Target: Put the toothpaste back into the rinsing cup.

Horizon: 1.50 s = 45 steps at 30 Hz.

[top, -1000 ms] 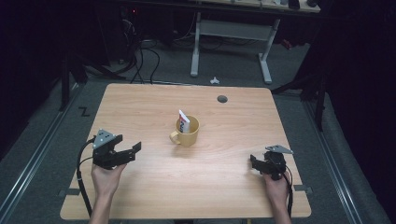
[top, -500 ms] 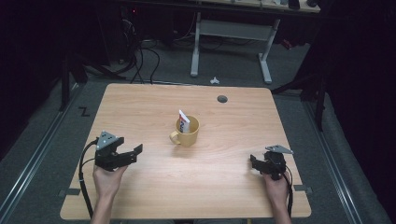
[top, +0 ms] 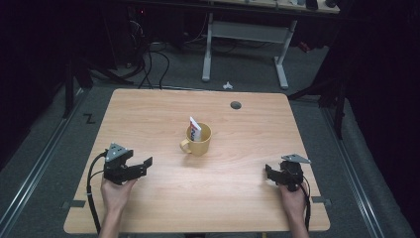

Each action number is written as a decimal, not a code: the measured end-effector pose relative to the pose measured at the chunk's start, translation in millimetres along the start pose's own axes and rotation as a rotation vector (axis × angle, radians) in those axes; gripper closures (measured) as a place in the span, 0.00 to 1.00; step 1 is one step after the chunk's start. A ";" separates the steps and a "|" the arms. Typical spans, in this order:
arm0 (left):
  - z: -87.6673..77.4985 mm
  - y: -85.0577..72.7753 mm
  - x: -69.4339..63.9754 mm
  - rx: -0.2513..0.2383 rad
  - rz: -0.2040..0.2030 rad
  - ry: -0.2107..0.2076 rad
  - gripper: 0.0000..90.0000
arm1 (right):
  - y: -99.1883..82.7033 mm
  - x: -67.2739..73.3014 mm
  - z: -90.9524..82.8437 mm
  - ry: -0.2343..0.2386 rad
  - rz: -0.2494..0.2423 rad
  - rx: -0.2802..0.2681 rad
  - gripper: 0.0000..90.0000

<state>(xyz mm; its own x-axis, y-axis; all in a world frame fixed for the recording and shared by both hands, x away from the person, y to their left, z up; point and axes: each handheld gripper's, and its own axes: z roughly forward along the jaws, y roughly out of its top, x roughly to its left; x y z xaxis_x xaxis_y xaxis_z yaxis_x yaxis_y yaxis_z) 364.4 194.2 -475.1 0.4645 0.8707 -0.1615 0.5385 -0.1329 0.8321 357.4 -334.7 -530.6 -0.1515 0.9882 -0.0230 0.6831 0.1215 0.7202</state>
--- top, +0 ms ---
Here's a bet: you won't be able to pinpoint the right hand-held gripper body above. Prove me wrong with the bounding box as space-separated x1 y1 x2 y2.
277 153 312 192

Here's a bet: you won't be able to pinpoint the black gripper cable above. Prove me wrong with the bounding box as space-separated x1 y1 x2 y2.
85 150 109 235
298 175 312 232

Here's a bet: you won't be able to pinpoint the white-legged desk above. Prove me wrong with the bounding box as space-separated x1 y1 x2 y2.
201 0 341 90

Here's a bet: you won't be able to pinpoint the black floor cables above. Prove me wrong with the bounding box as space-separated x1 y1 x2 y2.
125 19 171 90

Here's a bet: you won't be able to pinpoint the black metal stand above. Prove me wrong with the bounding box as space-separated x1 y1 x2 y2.
61 59 134 119
286 73 349 140

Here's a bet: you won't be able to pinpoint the yellow mug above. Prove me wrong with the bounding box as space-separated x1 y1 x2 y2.
179 122 213 158

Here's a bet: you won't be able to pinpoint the white toothpaste tube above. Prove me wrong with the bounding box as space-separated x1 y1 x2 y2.
188 116 203 143

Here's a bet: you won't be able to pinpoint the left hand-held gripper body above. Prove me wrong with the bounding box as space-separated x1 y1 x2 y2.
102 142 135 185

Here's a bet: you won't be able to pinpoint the metal floor rail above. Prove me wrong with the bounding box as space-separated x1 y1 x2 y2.
321 107 386 238
0 87 91 234

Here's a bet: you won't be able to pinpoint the person's left hand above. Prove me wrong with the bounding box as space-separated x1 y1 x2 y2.
100 178 139 214

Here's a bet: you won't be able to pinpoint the person's right hand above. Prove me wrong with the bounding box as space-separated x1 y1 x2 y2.
276 182 308 217

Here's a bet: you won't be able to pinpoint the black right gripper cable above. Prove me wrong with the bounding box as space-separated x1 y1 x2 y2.
298 175 312 232

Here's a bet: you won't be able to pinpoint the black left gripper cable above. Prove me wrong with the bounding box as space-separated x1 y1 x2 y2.
85 150 109 235

